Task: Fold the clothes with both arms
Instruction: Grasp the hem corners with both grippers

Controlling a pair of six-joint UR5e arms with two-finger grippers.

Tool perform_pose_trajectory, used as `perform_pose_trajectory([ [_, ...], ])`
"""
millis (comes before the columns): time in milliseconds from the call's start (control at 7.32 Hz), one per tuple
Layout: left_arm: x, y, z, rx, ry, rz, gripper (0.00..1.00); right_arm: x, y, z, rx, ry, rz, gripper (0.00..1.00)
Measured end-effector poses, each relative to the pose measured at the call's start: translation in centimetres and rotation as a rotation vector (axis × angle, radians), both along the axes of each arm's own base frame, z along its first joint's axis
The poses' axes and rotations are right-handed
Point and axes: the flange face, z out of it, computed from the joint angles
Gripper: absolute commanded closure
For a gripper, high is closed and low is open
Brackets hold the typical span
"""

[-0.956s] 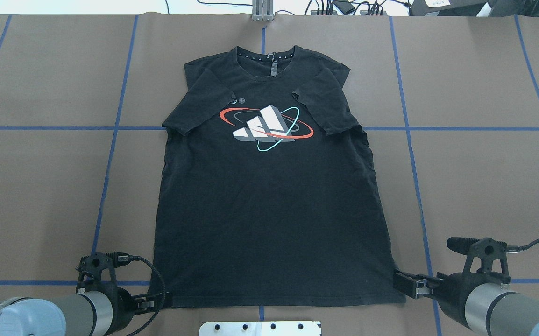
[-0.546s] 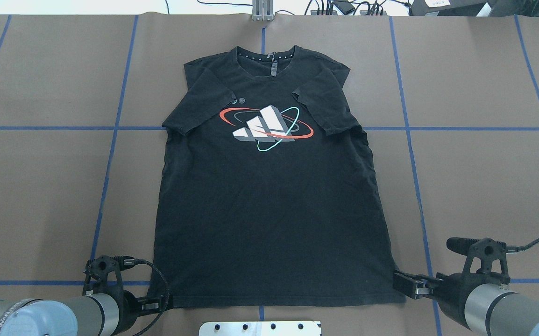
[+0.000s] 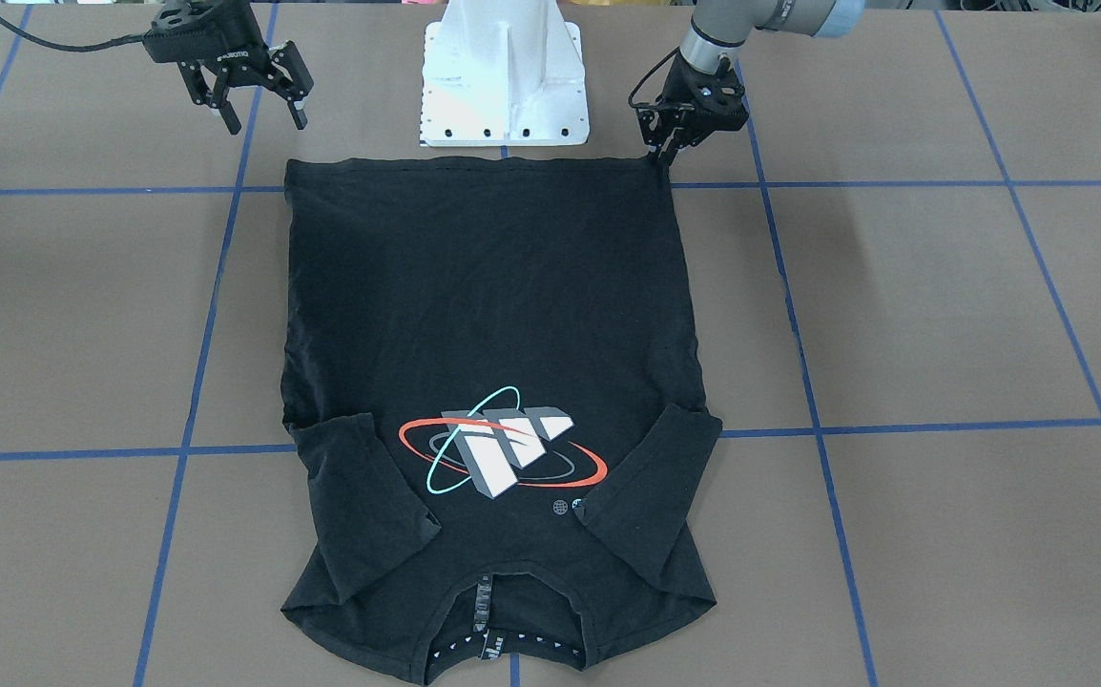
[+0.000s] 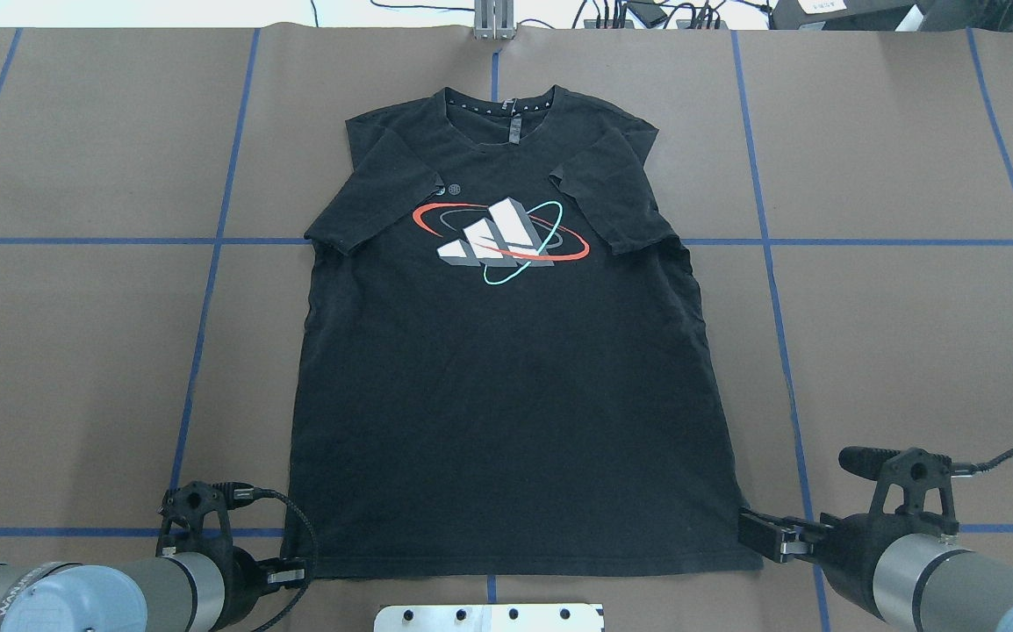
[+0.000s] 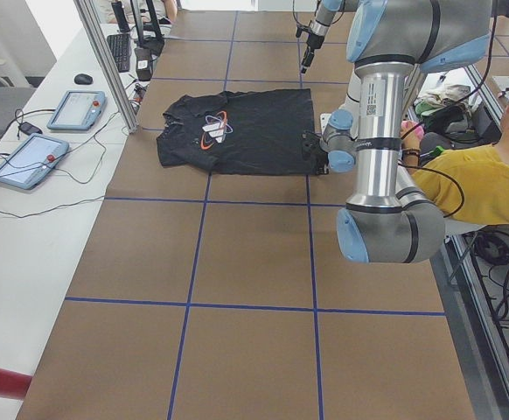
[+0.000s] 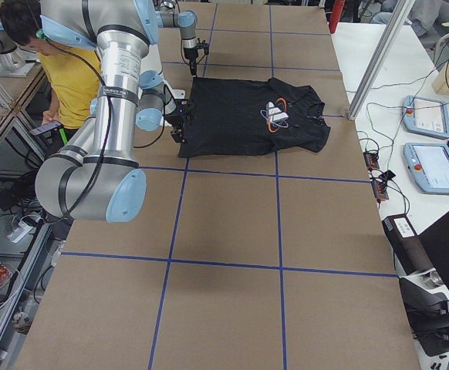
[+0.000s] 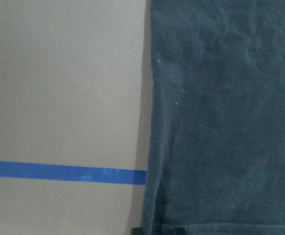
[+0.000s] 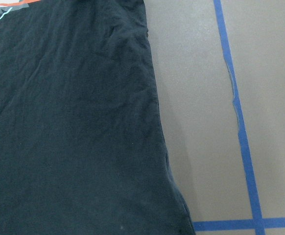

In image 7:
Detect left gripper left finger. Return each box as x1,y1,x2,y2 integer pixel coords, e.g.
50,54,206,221
131,227,143,235

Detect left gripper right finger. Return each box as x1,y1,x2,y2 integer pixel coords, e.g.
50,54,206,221
173,228,186,235

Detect black graphic t-shirt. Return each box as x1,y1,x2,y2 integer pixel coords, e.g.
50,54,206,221
142,0,285,235

